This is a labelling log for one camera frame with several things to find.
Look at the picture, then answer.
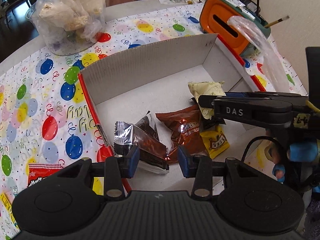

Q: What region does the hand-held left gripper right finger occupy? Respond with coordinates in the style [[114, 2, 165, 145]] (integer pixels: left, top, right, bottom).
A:
[[177, 146, 263, 198]]

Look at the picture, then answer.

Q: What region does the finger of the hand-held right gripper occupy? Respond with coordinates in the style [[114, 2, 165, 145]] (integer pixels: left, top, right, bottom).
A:
[[224, 91, 310, 105], [198, 94, 227, 111]]

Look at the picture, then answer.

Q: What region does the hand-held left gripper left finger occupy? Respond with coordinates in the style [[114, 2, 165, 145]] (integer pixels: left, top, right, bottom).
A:
[[57, 145, 140, 202]]

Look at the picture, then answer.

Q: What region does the pale yellow snack packet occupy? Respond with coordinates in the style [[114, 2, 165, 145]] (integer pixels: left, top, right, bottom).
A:
[[188, 81, 226, 119]]

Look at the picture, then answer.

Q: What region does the dark navy snack packet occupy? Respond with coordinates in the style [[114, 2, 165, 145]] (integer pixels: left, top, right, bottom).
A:
[[201, 116, 227, 131]]

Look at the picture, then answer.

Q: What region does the silver black snack packet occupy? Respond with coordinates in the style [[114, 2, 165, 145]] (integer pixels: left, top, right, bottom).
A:
[[114, 110, 170, 163]]

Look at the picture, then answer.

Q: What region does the brown foil snack packet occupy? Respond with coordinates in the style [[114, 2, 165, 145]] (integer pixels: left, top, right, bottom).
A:
[[155, 104, 208, 165]]

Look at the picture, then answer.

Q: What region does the small yellow snack packet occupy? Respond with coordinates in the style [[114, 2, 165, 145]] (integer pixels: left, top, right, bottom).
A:
[[199, 124, 230, 159]]

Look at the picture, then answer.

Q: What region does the red cardboard box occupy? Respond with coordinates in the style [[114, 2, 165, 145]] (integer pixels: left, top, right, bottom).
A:
[[77, 33, 267, 198]]

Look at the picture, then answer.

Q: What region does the red chip packet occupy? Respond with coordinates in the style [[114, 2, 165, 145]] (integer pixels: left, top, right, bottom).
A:
[[26, 162, 63, 189]]

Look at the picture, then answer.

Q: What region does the long yellow snack packet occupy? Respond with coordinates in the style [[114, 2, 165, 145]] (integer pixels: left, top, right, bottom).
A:
[[0, 192, 13, 219]]

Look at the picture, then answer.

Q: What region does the person's right hand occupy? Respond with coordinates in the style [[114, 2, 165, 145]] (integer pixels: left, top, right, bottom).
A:
[[265, 139, 320, 182]]

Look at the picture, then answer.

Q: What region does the clear plastic bag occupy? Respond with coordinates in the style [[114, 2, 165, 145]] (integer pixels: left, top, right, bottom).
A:
[[228, 15, 292, 93]]

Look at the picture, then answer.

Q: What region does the orange green storage container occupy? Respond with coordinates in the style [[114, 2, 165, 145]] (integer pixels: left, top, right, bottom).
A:
[[199, 0, 272, 57]]

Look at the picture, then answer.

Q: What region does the bamboo brush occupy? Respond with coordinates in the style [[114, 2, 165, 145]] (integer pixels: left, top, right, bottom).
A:
[[264, 16, 290, 28]]

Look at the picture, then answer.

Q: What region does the white marker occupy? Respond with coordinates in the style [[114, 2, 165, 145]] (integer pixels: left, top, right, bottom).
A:
[[234, 4, 257, 20]]

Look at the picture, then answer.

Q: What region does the balloon print tablecloth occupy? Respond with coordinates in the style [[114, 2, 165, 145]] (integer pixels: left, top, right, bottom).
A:
[[0, 5, 307, 233]]

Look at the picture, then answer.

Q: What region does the bag of puffed rice cakes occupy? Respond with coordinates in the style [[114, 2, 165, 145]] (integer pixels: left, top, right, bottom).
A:
[[35, 0, 107, 44]]

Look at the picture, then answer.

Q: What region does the black cable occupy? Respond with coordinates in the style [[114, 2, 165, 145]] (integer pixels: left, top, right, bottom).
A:
[[242, 136, 277, 163]]

